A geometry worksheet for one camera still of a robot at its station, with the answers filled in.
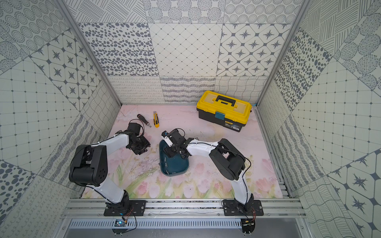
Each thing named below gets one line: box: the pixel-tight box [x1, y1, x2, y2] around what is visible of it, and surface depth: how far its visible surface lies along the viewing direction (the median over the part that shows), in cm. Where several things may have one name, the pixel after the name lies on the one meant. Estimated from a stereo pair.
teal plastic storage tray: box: [159, 139, 190, 178], surface depth 89 cm
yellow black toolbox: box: [196, 90, 253, 133], surface depth 100 cm
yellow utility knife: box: [152, 111, 160, 128], surface depth 113 cm
